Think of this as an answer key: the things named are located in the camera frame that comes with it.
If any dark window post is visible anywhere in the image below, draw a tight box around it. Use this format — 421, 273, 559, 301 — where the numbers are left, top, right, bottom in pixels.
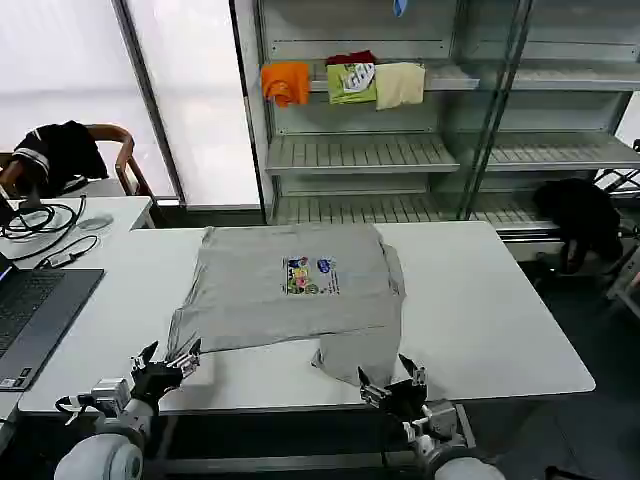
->
111, 0, 189, 207

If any empty grey metal shelf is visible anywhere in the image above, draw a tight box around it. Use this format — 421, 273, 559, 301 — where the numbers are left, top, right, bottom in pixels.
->
449, 0, 640, 242

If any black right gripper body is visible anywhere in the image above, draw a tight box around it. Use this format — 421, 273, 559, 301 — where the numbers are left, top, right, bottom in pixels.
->
375, 378, 430, 417

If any black garment with white stripes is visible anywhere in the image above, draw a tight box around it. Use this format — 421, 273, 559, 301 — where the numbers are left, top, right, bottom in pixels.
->
11, 119, 110, 197

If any plain black garment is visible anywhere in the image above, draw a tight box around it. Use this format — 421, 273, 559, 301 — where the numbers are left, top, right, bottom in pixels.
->
531, 177, 624, 274

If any coiled black cable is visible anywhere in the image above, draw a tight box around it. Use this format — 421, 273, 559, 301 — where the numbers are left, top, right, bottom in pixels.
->
0, 196, 87, 242

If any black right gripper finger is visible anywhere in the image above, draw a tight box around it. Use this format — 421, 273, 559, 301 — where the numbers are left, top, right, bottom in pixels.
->
357, 366, 392, 402
398, 353, 428, 388

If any brown wooden chair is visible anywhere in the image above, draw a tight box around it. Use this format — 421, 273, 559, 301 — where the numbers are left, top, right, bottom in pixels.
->
0, 123, 155, 199

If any dark grey laptop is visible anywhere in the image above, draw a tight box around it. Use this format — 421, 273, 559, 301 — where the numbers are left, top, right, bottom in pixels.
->
0, 252, 106, 393

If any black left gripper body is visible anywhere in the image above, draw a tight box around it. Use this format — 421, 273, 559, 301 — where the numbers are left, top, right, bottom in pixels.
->
130, 360, 182, 401

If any black cable with grey adapter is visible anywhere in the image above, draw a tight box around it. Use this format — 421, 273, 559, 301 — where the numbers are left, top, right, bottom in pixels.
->
8, 233, 99, 272

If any grey metal shelf with clothes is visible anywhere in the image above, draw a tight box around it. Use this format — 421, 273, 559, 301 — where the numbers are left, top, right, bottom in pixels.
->
230, 0, 481, 227

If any grey printed T-shirt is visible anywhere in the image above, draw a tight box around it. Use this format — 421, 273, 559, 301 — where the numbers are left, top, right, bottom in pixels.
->
167, 223, 407, 387

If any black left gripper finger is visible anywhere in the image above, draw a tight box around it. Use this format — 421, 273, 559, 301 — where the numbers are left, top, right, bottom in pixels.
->
130, 341, 159, 372
167, 338, 204, 377

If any round silver disc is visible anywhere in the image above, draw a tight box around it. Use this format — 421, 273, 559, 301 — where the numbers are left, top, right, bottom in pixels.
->
78, 213, 115, 232

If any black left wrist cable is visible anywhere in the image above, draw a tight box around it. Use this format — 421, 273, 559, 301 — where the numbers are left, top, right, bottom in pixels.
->
54, 393, 104, 427

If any small white desk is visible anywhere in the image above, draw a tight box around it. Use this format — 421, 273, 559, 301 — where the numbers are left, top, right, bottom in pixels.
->
0, 195, 154, 261

